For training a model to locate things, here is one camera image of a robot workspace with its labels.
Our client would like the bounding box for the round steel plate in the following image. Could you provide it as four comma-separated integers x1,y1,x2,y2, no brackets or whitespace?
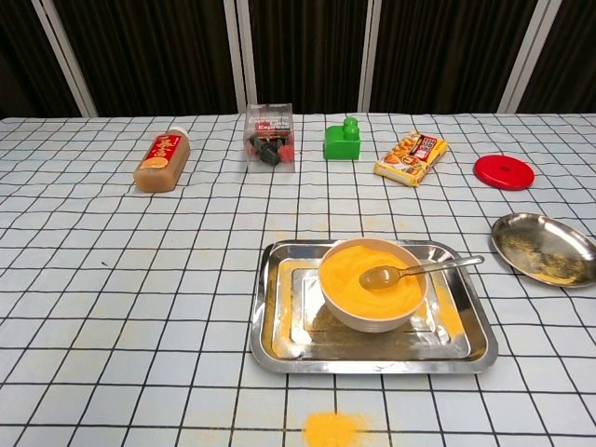
490,212,596,290

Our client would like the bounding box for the white bowl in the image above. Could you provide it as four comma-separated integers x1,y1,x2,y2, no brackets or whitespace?
318,237,428,334

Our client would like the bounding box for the red round plastic disc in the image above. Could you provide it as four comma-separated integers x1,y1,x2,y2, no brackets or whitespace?
473,155,536,192

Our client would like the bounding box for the brown juice bottle red label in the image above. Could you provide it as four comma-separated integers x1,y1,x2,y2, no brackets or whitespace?
133,127,192,194

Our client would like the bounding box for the metal spoon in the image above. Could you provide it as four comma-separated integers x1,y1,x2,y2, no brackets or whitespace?
359,254,485,291

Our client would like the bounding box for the clear plastic capsule box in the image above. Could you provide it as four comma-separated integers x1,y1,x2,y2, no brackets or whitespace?
244,102,295,174

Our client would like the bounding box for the white screen frame post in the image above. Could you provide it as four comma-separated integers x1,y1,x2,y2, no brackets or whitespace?
358,0,384,113
498,0,551,114
31,0,99,117
222,0,258,114

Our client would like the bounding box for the rectangular steel tray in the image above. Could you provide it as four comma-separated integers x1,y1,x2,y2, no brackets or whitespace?
250,238,499,375

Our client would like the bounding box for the white black checkered tablecloth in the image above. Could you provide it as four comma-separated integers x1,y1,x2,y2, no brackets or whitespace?
0,111,596,447

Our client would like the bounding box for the green toy building block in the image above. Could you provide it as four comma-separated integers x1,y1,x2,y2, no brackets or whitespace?
323,116,363,162

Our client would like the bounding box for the orange powder pile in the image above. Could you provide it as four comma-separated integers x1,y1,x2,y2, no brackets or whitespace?
302,410,373,447

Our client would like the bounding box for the yellow snack package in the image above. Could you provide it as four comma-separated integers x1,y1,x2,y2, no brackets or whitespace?
373,130,449,189

